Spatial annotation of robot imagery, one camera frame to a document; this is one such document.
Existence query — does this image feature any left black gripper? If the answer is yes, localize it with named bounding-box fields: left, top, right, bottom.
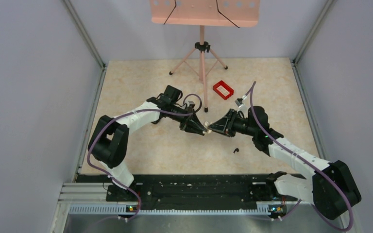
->
left=169, top=103, right=206, bottom=134

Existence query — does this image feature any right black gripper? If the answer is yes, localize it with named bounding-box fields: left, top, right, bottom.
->
left=208, top=109, right=257, bottom=137

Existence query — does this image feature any beige earbud charging case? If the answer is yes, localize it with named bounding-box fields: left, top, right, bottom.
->
left=203, top=121, right=212, bottom=134

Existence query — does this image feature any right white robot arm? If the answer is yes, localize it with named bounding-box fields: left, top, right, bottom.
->
left=208, top=106, right=362, bottom=220

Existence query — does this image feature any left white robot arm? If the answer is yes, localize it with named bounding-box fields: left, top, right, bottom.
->
left=87, top=85, right=207, bottom=201

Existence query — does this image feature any red plastic box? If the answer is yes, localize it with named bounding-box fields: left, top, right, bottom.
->
left=213, top=80, right=234, bottom=100

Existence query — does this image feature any pink music stand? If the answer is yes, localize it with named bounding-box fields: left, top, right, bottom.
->
left=149, top=0, right=261, bottom=112

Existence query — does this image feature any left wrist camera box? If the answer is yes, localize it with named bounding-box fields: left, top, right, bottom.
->
left=186, top=100, right=196, bottom=108

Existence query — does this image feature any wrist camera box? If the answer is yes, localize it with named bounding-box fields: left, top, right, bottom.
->
left=186, top=100, right=196, bottom=108
left=235, top=98, right=246, bottom=108

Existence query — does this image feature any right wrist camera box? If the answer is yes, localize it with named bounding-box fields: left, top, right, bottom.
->
left=235, top=98, right=246, bottom=108

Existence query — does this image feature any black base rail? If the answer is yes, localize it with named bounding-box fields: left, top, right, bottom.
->
left=106, top=173, right=309, bottom=211

